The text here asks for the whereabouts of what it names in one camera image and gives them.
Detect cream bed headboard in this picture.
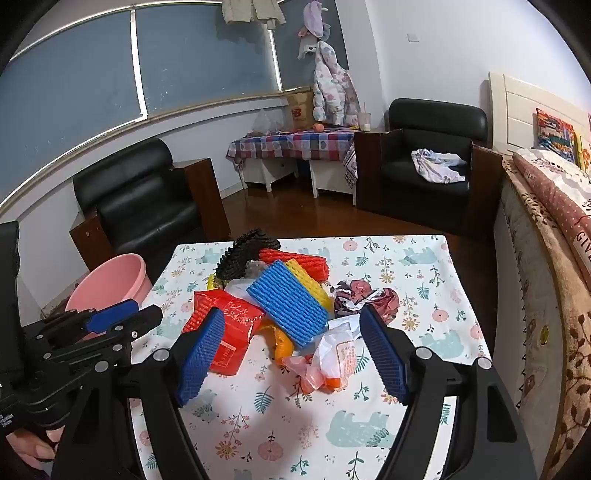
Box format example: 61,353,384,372
482,71,591,155

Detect clear plastic bag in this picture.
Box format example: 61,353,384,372
253,108,280,136

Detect bed with patterned blanket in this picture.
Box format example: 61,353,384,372
501,157,591,480

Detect brown paper bag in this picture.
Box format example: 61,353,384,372
286,90,317,130

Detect floral puffy jacket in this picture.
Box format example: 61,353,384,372
311,41,361,126

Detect yellow pink pillow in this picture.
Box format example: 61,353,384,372
575,129,591,174

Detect hanging beige garments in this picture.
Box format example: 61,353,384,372
221,0,287,28

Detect person's left hand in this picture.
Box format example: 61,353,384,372
4,427,65,464

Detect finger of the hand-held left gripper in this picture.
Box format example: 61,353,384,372
41,299,140,343
41,307,163,385

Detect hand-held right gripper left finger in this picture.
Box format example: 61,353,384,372
51,307,227,480

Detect yellow foam net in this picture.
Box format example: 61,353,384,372
284,258,333,315

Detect pink dotted quilt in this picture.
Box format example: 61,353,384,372
512,150,591,278

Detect colourful striped pillow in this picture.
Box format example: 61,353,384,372
534,107,578,162

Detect maroon paper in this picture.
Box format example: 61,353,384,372
333,278,400,324

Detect red packet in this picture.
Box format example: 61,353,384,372
181,290,267,376

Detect black foam net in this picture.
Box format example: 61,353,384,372
215,228,281,281

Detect blue foam net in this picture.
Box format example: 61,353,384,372
246,258,331,349

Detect black leather armchair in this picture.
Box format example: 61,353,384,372
355,98,504,236
69,138,232,273

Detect checked tablecloth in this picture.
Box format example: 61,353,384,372
226,128,358,190

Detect floral bear tablecloth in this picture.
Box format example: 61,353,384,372
131,234,492,480

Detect red foam net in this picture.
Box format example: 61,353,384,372
259,248,329,282

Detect crumpled pale cloth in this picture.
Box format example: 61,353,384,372
412,148,467,183

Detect window with blue blinds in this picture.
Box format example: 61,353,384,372
0,0,349,195

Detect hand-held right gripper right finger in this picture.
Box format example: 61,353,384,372
359,305,539,480

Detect pink orange plastic bag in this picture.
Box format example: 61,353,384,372
281,353,352,395

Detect orange peel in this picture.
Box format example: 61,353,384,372
256,323,296,365

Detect purple hat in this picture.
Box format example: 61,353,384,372
302,1,329,38

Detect white cabinet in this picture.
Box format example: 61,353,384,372
242,157,298,192
308,159,357,206

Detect printed white plastic wrapper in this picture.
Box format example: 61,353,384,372
307,316,372,393

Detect white plastic bag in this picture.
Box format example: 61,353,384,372
224,279,252,301

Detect pink plastic bucket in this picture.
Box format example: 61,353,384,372
65,253,153,319

